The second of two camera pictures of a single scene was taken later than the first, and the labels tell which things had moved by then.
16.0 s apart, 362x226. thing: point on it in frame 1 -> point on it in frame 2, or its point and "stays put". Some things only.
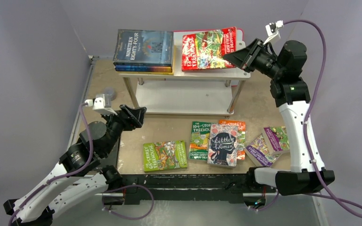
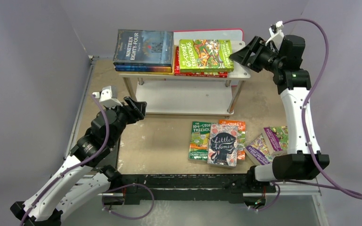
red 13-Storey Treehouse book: [205, 51] -> [214, 75]
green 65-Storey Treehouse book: [164, 156] -> [205, 55]
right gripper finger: [256, 44] stays put
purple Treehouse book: [259, 152] stays put
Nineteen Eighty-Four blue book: [143, 47] stays put
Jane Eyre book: [162, 68] stays put
